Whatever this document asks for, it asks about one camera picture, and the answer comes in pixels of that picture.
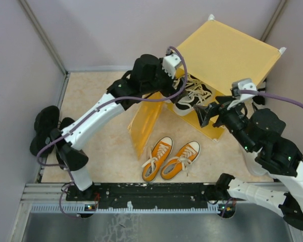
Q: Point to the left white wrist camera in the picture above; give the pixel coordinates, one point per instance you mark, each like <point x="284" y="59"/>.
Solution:
<point x="171" y="62"/>

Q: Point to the yellow shoe cabinet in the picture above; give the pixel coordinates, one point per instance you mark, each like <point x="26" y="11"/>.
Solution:
<point x="219" y="55"/>

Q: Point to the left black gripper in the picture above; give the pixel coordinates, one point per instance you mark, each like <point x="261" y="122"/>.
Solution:
<point x="170" y="89"/>

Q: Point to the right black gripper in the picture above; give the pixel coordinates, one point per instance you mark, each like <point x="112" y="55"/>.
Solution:
<point x="202" y="113"/>

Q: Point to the orange canvas sneaker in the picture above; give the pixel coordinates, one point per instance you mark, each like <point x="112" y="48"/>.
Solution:
<point x="156" y="157"/>
<point x="182" y="161"/>

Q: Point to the black white sneaker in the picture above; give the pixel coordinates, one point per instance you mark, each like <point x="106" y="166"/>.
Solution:
<point x="185" y="104"/>
<point x="197" y="91"/>

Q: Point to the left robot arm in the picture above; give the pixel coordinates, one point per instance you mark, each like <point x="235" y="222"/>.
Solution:
<point x="113" y="102"/>

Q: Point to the zebra striped shoe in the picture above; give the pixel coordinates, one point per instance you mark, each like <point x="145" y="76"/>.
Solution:
<point x="259" y="101"/>

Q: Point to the yellow cabinet door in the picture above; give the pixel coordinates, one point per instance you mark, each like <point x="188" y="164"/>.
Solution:
<point x="143" y="123"/>

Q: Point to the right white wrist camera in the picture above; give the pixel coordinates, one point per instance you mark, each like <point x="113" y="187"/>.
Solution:
<point x="242" y="91"/>

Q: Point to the black chunky shoe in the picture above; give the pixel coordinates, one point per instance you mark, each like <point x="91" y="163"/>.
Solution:
<point x="64" y="123"/>
<point x="45" y="122"/>

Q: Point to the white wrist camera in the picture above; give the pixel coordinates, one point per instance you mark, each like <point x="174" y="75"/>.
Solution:
<point x="171" y="62"/>
<point x="242" y="91"/>

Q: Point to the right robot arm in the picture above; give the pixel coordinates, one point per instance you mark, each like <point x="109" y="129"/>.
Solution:
<point x="276" y="156"/>

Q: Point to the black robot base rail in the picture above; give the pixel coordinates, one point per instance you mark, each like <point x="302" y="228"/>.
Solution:
<point x="153" y="198"/>

